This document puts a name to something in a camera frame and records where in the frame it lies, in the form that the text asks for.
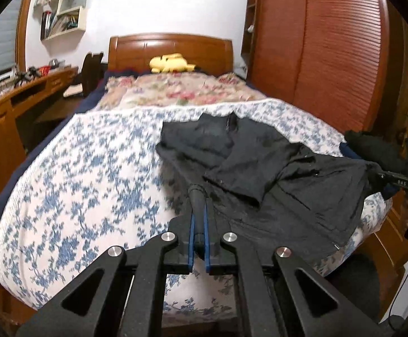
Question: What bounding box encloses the dark wooden chair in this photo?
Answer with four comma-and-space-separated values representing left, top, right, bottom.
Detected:
81, 52, 104, 98

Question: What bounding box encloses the black device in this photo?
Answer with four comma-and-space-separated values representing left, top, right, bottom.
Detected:
15, 67, 40, 85

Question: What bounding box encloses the folded navy clothing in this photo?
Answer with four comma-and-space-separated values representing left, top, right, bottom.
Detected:
339, 142, 359, 159

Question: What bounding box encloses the pink floral quilt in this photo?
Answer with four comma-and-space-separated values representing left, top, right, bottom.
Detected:
97, 72, 265, 113

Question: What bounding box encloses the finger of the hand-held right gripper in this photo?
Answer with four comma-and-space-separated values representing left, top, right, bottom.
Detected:
367, 168, 399, 197

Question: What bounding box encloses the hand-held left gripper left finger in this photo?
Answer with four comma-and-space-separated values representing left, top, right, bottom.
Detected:
15, 202, 195, 337

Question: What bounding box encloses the row of books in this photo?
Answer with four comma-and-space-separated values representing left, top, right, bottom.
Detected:
41, 11, 80, 39

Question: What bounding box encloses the wooden slatted wardrobe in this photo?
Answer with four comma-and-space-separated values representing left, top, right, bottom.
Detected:
241, 0, 401, 135

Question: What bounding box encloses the wooden desk cabinet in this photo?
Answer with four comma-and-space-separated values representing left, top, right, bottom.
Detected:
0, 65, 80, 215

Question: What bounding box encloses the wooden bed with floral bedding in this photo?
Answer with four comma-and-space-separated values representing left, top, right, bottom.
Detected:
0, 98, 394, 320

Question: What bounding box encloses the black jacket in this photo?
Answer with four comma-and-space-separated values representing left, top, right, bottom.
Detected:
155, 112, 376, 265

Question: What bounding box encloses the wooden headboard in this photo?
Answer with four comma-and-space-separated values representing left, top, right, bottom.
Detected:
107, 33, 233, 77

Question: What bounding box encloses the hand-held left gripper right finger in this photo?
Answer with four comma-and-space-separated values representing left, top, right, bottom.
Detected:
204, 200, 397, 337

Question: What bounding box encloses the yellow plush toy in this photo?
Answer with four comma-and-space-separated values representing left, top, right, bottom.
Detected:
150, 53, 197, 74

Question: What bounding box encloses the white wall shelf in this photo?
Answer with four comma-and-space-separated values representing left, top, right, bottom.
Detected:
34, 0, 94, 41

